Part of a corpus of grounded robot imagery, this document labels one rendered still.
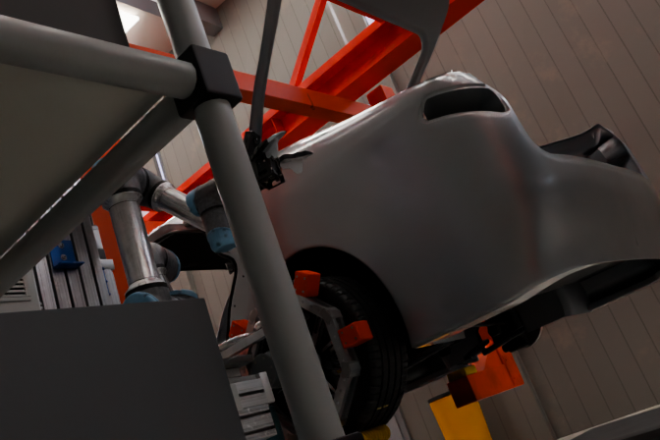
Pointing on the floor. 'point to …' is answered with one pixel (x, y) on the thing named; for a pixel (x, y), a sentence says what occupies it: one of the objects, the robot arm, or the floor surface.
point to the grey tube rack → (220, 132)
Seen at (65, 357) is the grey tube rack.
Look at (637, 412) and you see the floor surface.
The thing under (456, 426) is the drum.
